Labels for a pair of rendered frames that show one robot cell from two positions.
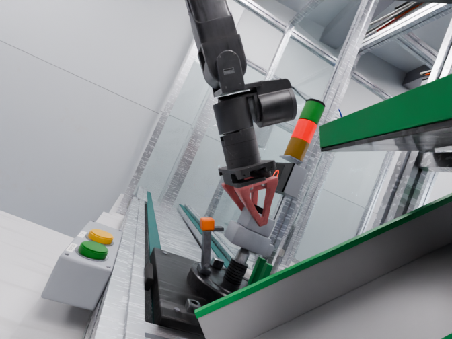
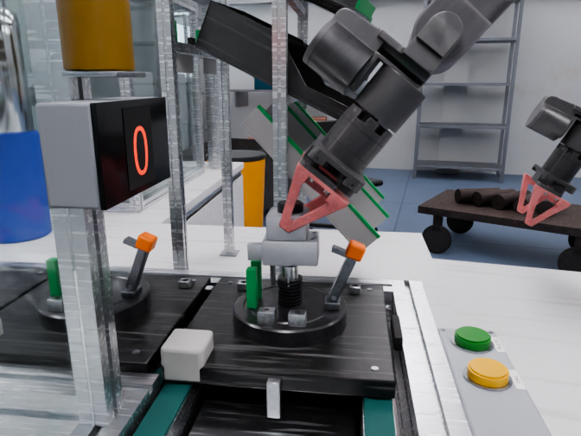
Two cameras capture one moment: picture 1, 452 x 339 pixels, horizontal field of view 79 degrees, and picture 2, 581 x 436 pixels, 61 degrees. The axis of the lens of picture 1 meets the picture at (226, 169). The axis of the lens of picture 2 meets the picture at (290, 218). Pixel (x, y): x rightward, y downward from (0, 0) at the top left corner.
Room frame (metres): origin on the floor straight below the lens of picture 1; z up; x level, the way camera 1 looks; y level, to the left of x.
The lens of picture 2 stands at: (0.97, 0.14, 1.25)
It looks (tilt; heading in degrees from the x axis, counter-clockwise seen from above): 16 degrees down; 203
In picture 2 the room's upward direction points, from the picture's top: straight up
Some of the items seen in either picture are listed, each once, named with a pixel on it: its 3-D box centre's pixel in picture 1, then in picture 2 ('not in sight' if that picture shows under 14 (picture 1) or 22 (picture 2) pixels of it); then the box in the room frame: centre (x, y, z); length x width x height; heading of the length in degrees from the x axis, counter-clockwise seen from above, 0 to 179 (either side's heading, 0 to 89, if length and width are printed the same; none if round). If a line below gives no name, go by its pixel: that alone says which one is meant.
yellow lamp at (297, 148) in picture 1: (296, 150); (96, 35); (0.67, -0.14, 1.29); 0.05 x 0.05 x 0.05
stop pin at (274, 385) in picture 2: not in sight; (274, 397); (0.58, -0.05, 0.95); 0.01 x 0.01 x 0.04; 16
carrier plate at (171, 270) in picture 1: (224, 298); (290, 324); (0.46, -0.08, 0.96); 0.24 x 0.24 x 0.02; 16
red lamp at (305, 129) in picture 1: (303, 132); not in sight; (0.67, -0.14, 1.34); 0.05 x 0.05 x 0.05
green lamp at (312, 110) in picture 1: (311, 114); not in sight; (0.67, -0.14, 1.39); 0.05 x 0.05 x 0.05
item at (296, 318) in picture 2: (216, 262); (297, 317); (0.50, -0.05, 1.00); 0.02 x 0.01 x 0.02; 106
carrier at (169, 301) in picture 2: not in sight; (91, 276); (0.53, -0.33, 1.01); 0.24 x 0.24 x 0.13; 16
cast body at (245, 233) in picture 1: (257, 229); (282, 231); (0.47, -0.09, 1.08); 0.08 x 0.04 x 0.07; 107
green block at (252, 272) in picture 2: (257, 272); (252, 287); (0.48, -0.12, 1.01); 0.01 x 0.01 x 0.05; 16
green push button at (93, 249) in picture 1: (92, 252); (472, 341); (0.41, 0.13, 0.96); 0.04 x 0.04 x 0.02
